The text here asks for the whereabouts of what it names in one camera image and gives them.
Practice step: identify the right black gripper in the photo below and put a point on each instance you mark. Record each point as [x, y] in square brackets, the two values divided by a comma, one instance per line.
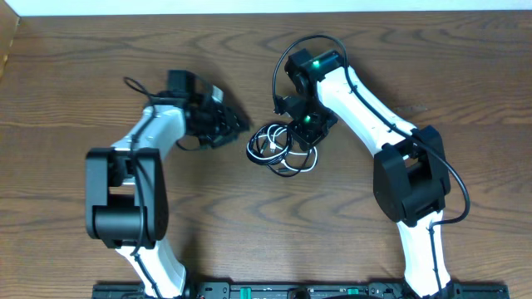
[309, 139]

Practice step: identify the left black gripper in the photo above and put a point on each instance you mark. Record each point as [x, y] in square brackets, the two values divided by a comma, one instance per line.
[229, 127]

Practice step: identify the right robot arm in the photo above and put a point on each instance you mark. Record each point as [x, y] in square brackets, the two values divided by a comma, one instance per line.
[410, 175]

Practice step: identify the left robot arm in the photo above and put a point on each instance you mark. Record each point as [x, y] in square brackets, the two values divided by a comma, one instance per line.
[125, 195]

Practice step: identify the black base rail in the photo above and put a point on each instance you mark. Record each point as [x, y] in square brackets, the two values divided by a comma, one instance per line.
[384, 290]

